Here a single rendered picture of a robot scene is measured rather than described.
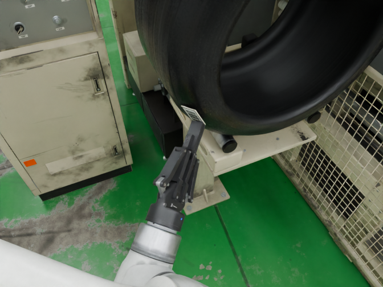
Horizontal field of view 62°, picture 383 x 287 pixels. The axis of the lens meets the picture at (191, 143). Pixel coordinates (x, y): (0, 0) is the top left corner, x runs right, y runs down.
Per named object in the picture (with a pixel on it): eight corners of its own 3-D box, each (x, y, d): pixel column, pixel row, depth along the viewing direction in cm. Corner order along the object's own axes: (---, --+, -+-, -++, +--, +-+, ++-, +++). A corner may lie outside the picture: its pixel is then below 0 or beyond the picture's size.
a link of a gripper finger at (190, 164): (180, 202, 65) (183, 204, 66) (198, 152, 68) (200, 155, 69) (165, 198, 67) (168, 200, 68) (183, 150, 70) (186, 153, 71)
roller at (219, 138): (176, 69, 104) (188, 69, 106) (174, 80, 107) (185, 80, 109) (226, 143, 83) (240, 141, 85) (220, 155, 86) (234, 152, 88)
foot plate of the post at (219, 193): (168, 177, 187) (168, 173, 184) (209, 163, 194) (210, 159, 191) (186, 215, 171) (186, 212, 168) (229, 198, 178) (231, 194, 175)
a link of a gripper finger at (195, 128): (183, 150, 69) (181, 148, 69) (193, 122, 71) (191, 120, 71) (194, 152, 68) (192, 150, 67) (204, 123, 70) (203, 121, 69)
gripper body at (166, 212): (135, 217, 63) (152, 174, 65) (159, 226, 69) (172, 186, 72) (165, 228, 58) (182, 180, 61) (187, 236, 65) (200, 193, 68)
